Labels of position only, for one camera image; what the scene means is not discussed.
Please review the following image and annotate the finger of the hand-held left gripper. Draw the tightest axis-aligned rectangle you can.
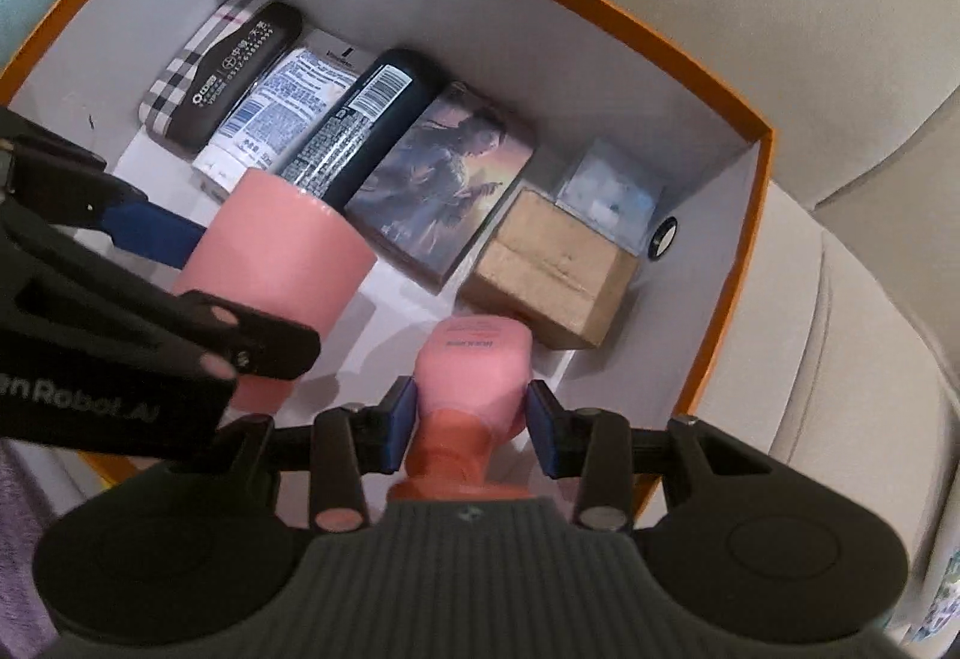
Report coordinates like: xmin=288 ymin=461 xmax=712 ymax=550
xmin=0 ymin=106 xmax=209 ymax=271
xmin=169 ymin=287 xmax=323 ymax=384

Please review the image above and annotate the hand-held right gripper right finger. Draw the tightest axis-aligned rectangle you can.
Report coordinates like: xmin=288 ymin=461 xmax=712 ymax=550
xmin=525 ymin=380 xmax=752 ymax=531

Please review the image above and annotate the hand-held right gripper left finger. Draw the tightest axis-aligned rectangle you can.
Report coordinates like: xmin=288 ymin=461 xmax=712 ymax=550
xmin=214 ymin=378 xmax=418 ymax=532

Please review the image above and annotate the pink pump bottle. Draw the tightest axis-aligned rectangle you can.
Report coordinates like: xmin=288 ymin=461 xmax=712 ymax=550
xmin=386 ymin=317 xmax=535 ymax=504

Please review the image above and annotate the pink cylinder container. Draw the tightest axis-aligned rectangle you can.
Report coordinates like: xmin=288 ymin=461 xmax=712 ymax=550
xmin=171 ymin=170 xmax=379 ymax=417

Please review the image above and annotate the black bottle with white label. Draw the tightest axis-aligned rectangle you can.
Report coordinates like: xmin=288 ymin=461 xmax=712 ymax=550
xmin=281 ymin=47 xmax=452 ymax=214

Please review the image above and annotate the orange cardboard box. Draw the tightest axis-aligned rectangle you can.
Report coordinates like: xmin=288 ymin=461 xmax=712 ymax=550
xmin=0 ymin=0 xmax=775 ymax=532

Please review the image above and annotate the brown cardboard box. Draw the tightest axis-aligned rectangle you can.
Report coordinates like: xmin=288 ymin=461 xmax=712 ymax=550
xmin=457 ymin=189 xmax=643 ymax=351

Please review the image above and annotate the white printed tube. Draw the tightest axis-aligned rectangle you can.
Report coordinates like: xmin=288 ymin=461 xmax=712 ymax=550
xmin=191 ymin=29 xmax=376 ymax=204

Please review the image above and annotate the plaid glasses case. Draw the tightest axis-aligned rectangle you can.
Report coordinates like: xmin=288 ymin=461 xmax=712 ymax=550
xmin=137 ymin=0 xmax=305 ymax=154

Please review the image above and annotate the purple blanket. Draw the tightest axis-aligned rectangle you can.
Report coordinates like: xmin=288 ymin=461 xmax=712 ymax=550
xmin=0 ymin=438 xmax=85 ymax=659

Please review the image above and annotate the clear plastic case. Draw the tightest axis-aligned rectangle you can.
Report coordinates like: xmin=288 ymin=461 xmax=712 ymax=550
xmin=555 ymin=137 xmax=668 ymax=255

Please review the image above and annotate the blue white printed pouch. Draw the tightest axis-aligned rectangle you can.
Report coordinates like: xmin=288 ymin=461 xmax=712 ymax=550
xmin=885 ymin=554 xmax=960 ymax=646

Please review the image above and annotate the beige sofa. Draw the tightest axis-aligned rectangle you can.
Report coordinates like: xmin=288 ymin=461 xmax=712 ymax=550
xmin=330 ymin=0 xmax=960 ymax=659

